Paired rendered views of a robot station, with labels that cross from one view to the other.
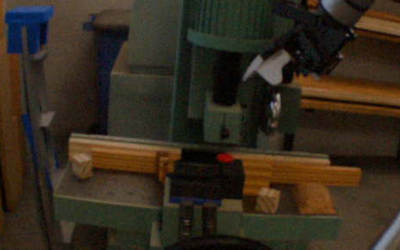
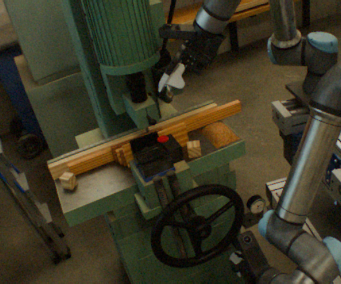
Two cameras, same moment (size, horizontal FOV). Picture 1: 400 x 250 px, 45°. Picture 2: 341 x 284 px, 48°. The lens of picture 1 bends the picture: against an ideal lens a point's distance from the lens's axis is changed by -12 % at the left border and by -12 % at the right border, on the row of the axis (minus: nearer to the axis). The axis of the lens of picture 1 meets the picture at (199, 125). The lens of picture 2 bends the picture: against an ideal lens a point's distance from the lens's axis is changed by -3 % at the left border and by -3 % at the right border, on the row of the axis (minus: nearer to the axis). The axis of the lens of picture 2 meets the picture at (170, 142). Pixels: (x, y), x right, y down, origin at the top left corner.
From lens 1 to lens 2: 0.27 m
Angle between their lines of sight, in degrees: 19
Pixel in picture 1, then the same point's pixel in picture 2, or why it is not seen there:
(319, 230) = (233, 153)
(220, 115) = (143, 110)
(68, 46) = not seen: outside the picture
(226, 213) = (181, 173)
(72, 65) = not seen: outside the picture
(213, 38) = (124, 67)
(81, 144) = (58, 166)
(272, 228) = (204, 164)
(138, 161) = (101, 158)
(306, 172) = (204, 117)
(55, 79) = not seen: outside the picture
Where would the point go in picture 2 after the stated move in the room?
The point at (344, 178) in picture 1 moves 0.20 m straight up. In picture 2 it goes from (231, 110) to (225, 57)
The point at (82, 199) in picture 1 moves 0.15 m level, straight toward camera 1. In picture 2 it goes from (84, 204) to (107, 234)
